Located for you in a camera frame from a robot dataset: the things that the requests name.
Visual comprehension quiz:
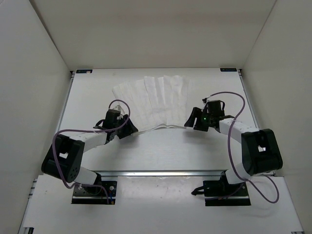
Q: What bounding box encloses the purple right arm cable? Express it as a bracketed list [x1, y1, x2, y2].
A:
[204, 91, 280, 203]

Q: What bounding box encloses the left corner label sticker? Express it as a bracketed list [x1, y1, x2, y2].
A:
[75, 69, 93, 74]

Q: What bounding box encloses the aluminium front table rail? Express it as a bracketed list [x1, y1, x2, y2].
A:
[98, 170, 222, 177]

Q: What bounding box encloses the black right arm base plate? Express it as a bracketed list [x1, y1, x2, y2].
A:
[203, 179, 251, 207]

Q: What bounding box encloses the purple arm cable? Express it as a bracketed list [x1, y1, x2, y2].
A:
[204, 91, 280, 203]
[53, 98, 132, 204]

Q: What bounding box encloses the right corner label sticker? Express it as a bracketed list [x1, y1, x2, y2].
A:
[220, 68, 237, 72]

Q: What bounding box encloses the corner label sticker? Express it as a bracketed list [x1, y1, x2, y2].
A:
[75, 69, 93, 74]
[220, 68, 237, 72]

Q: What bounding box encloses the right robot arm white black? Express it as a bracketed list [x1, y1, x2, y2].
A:
[184, 100, 283, 195]

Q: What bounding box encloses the black base cable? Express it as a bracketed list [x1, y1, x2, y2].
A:
[191, 186, 208, 196]

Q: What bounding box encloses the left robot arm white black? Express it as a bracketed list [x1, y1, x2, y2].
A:
[41, 109, 138, 183]

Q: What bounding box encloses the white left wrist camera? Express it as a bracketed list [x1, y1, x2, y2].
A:
[113, 104, 125, 116]

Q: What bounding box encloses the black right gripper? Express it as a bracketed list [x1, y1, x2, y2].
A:
[184, 108, 213, 132]

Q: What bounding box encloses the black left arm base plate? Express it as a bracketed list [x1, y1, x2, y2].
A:
[71, 177, 117, 205]

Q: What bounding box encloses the white pleated skirt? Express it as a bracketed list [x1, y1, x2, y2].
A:
[112, 75, 189, 134]

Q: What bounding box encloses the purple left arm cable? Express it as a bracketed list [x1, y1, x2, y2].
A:
[53, 98, 132, 204]

